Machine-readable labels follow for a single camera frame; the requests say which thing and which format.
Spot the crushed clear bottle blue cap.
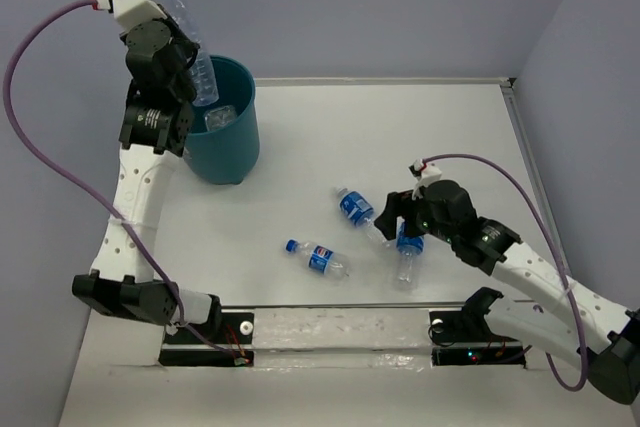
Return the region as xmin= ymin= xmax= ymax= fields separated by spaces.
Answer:
xmin=158 ymin=0 xmax=221 ymax=108

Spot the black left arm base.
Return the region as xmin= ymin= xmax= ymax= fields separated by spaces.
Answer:
xmin=158 ymin=309 xmax=255 ymax=368

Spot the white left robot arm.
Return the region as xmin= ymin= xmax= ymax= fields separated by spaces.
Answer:
xmin=72 ymin=16 xmax=222 ymax=342

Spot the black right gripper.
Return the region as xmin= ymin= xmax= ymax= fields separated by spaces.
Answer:
xmin=373 ymin=188 xmax=456 ymax=244

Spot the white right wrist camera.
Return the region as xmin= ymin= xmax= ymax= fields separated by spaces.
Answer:
xmin=409 ymin=159 xmax=442 ymax=200

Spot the teal plastic bin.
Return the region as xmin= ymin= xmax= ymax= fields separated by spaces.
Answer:
xmin=183 ymin=55 xmax=260 ymax=185

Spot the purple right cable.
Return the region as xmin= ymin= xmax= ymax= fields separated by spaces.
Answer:
xmin=424 ymin=153 xmax=587 ymax=392

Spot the large clear ribbed bottle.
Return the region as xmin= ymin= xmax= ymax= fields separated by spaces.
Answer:
xmin=203 ymin=105 xmax=237 ymax=132

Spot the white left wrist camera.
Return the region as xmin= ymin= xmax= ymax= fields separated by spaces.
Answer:
xmin=92 ymin=0 xmax=167 ymax=33

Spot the purple cable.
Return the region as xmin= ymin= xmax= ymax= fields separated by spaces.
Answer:
xmin=424 ymin=153 xmax=587 ymax=392
xmin=2 ymin=0 xmax=249 ymax=366

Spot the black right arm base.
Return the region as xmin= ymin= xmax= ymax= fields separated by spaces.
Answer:
xmin=427 ymin=287 xmax=530 ymax=367

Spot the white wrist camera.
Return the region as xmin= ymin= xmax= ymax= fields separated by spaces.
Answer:
xmin=409 ymin=159 xmax=442 ymax=200
xmin=92 ymin=0 xmax=167 ymax=33

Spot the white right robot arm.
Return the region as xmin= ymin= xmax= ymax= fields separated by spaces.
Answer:
xmin=375 ymin=180 xmax=639 ymax=405

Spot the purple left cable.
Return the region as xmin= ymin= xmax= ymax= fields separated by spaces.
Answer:
xmin=2 ymin=0 xmax=249 ymax=366

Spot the Pepsi label small bottle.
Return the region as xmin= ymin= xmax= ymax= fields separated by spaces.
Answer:
xmin=285 ymin=239 xmax=349 ymax=280

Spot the blue label bottle white cap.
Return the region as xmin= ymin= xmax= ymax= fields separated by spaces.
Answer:
xmin=395 ymin=222 xmax=424 ymax=290

